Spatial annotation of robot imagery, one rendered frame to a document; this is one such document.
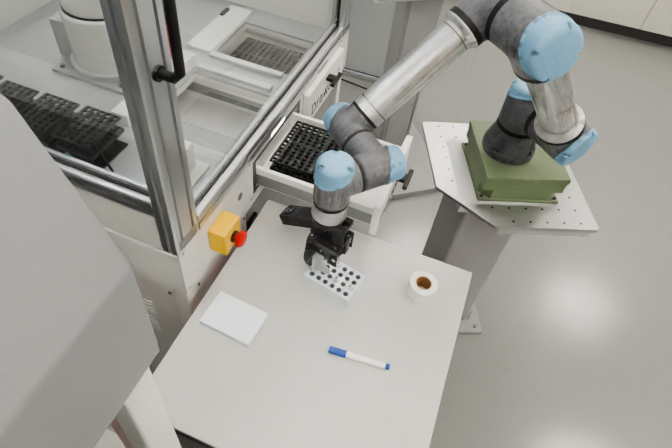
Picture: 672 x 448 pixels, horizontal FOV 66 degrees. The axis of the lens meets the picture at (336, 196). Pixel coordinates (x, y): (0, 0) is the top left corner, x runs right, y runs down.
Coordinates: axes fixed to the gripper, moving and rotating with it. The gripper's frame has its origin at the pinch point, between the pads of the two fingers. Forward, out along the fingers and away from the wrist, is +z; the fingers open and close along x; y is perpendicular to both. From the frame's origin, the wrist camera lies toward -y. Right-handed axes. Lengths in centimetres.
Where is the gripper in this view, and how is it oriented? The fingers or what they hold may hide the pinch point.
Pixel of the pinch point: (314, 263)
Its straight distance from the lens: 126.2
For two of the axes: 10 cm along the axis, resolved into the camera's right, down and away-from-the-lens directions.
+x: 5.3, -5.9, 6.0
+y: 8.4, 4.5, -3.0
